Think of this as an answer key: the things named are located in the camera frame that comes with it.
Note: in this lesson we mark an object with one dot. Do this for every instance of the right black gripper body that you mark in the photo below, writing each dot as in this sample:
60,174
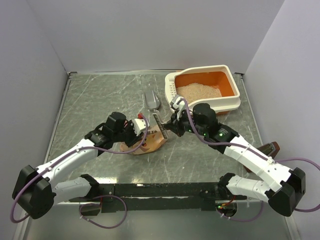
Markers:
184,123

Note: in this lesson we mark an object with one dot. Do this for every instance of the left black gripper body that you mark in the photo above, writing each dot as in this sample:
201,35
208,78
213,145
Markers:
128,134

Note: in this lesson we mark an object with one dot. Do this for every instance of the clear plastic bag clip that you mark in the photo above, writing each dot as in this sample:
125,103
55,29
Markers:
160,124

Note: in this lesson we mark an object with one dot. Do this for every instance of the pink cat litter bag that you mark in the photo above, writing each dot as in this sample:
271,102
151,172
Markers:
154,140

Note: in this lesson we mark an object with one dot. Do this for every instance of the metal litter scoop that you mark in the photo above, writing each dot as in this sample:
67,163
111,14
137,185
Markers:
152,101

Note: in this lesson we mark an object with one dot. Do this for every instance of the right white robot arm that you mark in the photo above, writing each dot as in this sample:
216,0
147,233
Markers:
279,186

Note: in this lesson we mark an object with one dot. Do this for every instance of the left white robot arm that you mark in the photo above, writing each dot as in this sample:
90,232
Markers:
38,189

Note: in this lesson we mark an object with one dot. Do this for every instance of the cream orange litter box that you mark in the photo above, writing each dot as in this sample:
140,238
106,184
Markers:
213,85

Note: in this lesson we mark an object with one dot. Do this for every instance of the brown dustpan brush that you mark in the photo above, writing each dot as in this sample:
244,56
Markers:
270,149

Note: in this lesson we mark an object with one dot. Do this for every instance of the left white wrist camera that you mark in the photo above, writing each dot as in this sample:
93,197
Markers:
140,124

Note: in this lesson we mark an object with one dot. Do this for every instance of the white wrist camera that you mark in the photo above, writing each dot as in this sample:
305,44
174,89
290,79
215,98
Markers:
178,105
140,124

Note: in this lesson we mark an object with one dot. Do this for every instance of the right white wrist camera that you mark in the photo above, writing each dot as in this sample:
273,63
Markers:
178,105

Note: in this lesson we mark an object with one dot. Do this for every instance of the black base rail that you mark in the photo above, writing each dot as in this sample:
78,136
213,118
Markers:
159,196

